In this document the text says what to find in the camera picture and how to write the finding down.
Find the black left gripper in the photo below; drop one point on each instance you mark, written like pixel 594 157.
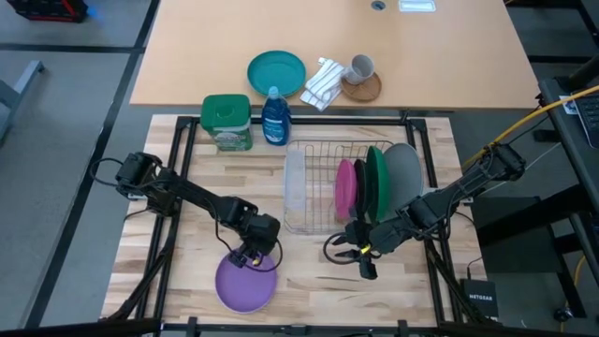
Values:
pixel 262 231

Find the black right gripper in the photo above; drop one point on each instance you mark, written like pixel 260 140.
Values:
pixel 388 234

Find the pink plate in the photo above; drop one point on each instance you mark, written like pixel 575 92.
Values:
pixel 345 189

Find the purple plate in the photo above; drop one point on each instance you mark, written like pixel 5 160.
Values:
pixel 245 290

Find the dark navy plate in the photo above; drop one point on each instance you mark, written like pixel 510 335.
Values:
pixel 361 187

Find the green plate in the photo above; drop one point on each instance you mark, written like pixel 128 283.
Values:
pixel 378 182

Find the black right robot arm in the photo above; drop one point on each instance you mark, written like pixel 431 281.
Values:
pixel 468 182

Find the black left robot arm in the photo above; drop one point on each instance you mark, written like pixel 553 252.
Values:
pixel 187 192

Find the white plastic utensil caddy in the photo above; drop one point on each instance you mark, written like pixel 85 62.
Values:
pixel 295 187

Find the grey plate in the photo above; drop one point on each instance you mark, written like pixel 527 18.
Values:
pixel 404 173

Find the blue dish soap bottle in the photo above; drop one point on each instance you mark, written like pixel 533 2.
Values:
pixel 276 119

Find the green Cascade detergent tub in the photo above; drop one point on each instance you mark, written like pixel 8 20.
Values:
pixel 227 117

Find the black Netgear box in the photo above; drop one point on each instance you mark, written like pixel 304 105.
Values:
pixel 479 297

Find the brown wooden plate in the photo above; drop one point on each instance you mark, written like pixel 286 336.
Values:
pixel 362 91

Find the white striped cloth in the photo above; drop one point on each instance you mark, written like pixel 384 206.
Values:
pixel 323 84

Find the teal plate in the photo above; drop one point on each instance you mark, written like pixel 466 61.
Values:
pixel 276 72

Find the black cabinet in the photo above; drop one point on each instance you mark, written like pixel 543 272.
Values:
pixel 515 243

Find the grey cup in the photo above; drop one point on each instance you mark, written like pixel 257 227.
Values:
pixel 359 68

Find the light wooden desk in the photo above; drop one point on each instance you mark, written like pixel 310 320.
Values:
pixel 210 47

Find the dark side desk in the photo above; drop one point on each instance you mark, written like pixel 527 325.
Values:
pixel 568 145

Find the white desk outlet cover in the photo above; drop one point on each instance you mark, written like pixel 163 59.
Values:
pixel 416 5

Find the white paper label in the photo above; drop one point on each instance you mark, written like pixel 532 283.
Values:
pixel 568 105

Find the black keyboard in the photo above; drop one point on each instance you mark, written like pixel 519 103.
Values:
pixel 589 119

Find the grey metal bench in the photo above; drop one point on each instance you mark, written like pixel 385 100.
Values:
pixel 18 89

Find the red and black toolbox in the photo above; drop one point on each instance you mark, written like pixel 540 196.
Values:
pixel 47 9

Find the black metal frame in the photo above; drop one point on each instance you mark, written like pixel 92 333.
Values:
pixel 175 140

